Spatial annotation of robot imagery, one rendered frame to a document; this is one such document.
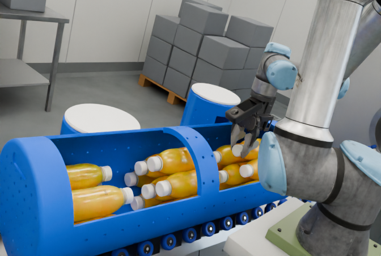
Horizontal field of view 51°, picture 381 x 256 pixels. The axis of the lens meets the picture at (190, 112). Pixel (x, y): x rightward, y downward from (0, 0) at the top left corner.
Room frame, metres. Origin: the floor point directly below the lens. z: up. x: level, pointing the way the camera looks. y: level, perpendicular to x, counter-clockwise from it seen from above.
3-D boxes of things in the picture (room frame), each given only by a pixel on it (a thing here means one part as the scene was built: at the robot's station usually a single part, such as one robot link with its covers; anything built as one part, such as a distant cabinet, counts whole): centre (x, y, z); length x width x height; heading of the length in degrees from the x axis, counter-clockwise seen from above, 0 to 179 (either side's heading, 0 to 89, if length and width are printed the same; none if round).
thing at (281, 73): (1.07, -0.22, 1.45); 0.11 x 0.11 x 0.08; 5
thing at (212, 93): (2.08, -0.10, 1.03); 0.28 x 0.28 x 0.01
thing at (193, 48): (4.87, 0.05, 0.59); 1.20 x 0.80 x 1.19; 54
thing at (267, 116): (1.18, -0.20, 1.29); 0.09 x 0.08 x 0.12; 135
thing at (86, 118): (1.33, 0.30, 1.03); 0.28 x 0.28 x 0.01
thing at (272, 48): (1.17, -0.19, 1.45); 0.09 x 0.08 x 0.11; 5
